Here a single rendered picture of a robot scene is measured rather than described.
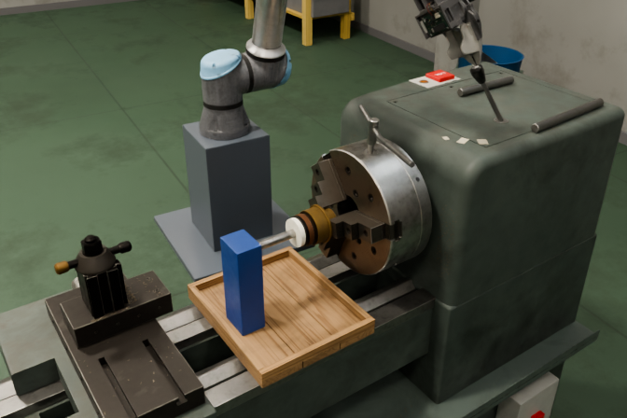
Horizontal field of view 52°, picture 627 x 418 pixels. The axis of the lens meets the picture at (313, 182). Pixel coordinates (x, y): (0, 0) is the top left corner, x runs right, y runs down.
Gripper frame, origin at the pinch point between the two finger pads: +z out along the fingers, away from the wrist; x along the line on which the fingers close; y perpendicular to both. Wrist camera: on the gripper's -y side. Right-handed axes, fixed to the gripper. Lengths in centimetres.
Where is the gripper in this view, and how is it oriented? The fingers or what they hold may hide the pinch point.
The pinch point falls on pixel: (477, 58)
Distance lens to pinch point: 137.8
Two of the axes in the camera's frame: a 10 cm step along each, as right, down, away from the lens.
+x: 5.6, -1.1, -8.2
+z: 4.9, 8.5, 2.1
